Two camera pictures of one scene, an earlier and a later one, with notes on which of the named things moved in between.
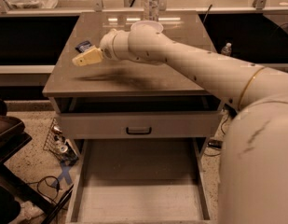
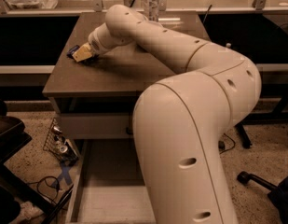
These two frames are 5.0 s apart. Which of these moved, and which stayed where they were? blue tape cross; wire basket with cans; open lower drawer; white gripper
Moved: white gripper
Stayed: open lower drawer; blue tape cross; wire basket with cans
